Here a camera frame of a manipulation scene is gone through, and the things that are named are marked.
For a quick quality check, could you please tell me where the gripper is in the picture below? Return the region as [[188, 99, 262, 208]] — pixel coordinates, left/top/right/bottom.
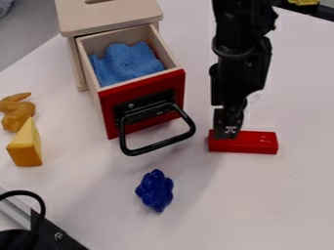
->
[[207, 36, 274, 141]]

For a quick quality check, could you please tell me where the drawer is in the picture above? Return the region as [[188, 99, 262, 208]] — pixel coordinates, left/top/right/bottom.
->
[[74, 22, 197, 157]]

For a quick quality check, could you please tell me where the red block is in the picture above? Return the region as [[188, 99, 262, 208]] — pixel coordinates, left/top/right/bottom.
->
[[207, 129, 279, 155]]

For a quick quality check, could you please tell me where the blue toy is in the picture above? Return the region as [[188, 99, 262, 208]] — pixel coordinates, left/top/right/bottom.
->
[[133, 168, 177, 214]]

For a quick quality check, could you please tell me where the blue cloth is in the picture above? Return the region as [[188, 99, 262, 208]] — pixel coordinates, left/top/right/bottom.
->
[[87, 40, 167, 88]]

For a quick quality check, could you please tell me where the cabinet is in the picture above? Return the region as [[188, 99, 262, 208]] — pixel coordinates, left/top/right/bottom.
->
[[53, 0, 166, 93]]

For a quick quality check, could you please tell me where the yellow toy cheese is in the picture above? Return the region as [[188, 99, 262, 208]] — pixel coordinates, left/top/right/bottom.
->
[[5, 116, 45, 168]]

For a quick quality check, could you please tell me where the orange toy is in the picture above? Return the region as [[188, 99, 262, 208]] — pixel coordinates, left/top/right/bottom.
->
[[0, 92, 37, 134]]

